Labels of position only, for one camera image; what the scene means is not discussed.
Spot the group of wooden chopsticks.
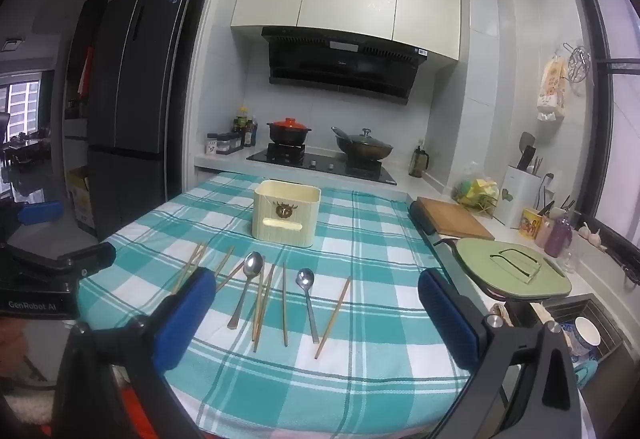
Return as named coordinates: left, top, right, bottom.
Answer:
left=172, top=241, right=352, bottom=361

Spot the black gas cooktop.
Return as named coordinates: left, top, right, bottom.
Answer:
left=246, top=143, right=397, bottom=186

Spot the cardboard box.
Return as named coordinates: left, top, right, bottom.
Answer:
left=67, top=166, right=98, bottom=235

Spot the green plastic cutting board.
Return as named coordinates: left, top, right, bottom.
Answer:
left=456, top=238, right=572, bottom=298

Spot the plastic bag of sponges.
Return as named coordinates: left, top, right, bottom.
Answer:
left=452, top=164, right=501, bottom=212

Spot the large metal spoon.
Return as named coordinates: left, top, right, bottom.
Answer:
left=227, top=251, right=265, bottom=331

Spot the kitchen sink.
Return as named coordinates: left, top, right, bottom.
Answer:
left=505, top=294, right=626, bottom=370

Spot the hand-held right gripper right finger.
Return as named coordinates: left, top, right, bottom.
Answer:
left=417, top=269, right=587, bottom=439

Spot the grey spatula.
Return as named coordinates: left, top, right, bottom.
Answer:
left=517, top=132, right=537, bottom=170

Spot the black wok with glass lid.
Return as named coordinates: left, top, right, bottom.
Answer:
left=331, top=126, right=394, bottom=162

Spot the red hanging cloth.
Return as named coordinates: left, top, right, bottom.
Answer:
left=77, top=46, right=96, bottom=94

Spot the yellow printed mug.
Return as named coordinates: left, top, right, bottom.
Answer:
left=518, top=207, right=543, bottom=240

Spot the teal checked tablecloth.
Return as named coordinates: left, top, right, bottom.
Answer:
left=77, top=171, right=501, bottom=439

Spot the cream utensil holder box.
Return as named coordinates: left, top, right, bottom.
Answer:
left=252, top=180, right=322, bottom=249

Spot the spice jar rack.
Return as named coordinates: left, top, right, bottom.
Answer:
left=215, top=131, right=245, bottom=154

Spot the white and blue bowl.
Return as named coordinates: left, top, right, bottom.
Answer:
left=570, top=316, right=603, bottom=355

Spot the pink cup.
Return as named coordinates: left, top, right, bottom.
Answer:
left=535, top=214, right=553, bottom=247

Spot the dark grey refrigerator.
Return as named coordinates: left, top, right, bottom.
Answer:
left=87, top=0, right=198, bottom=240

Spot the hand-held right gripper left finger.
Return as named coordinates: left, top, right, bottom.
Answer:
left=51, top=267, right=217, bottom=439

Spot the black range hood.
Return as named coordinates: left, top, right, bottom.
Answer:
left=261, top=26, right=430, bottom=106

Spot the wire steamer rack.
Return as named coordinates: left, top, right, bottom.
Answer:
left=564, top=44, right=592, bottom=87

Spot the white knife holder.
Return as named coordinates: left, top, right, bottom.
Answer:
left=501, top=164, right=543, bottom=229

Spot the small metal spoon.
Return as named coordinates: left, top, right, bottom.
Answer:
left=296, top=268, right=320, bottom=345

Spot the wooden cutting board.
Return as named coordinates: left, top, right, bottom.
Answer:
left=416, top=196, right=496, bottom=241

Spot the yellow-capped sauce bottle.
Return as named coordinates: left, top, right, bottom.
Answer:
left=234, top=106, right=250, bottom=147

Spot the black window frame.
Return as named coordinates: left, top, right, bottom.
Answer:
left=560, top=0, right=640, bottom=280

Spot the black clay pot red lid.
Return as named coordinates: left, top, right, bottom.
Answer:
left=266, top=117, right=312, bottom=146

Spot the purple bottle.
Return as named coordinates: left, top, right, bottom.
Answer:
left=544, top=214, right=573, bottom=259

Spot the hanging noodle bag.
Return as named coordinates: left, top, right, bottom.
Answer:
left=537, top=56, right=568, bottom=122

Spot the dark glass jug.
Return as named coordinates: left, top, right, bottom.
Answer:
left=409, top=139, right=431, bottom=178

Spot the black-handled knife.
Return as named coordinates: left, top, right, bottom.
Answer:
left=520, top=146, right=543, bottom=176

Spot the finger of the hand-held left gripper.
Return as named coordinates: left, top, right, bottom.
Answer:
left=15, top=200, right=64, bottom=226
left=59, top=243, right=117, bottom=279

